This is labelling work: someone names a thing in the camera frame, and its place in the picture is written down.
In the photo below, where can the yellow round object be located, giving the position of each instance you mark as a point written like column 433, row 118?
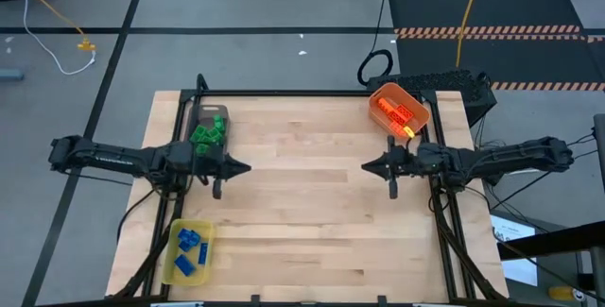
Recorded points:
column 561, row 293

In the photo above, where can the grey flat floor object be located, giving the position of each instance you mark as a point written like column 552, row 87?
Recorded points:
column 10, row 74

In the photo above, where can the black metal stand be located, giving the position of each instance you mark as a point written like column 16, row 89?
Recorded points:
column 558, row 240

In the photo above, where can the black hazard-striped floor mat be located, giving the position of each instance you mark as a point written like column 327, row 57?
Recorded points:
column 520, row 56
column 510, row 9

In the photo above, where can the grey vertical post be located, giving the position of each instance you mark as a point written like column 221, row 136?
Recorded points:
column 600, row 156

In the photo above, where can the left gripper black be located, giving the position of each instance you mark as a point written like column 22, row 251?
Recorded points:
column 208, row 167

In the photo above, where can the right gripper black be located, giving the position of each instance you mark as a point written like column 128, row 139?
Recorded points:
column 406, row 165

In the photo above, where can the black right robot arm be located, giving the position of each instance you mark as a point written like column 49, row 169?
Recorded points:
column 510, row 158

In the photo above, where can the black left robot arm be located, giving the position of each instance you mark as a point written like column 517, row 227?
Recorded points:
column 108, row 158

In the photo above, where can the white printed paper sheet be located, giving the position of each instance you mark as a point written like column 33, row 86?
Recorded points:
column 520, row 269

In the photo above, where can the grey translucent plastic bin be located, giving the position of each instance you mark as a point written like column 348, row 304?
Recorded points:
column 208, row 111

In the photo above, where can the orange plastic bin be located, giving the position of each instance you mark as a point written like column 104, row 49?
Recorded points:
column 394, row 90

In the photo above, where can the yellow translucent plastic bin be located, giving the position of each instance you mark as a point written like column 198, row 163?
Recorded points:
column 198, row 276

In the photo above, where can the black aluminium table frame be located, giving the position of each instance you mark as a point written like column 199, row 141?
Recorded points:
column 283, row 93

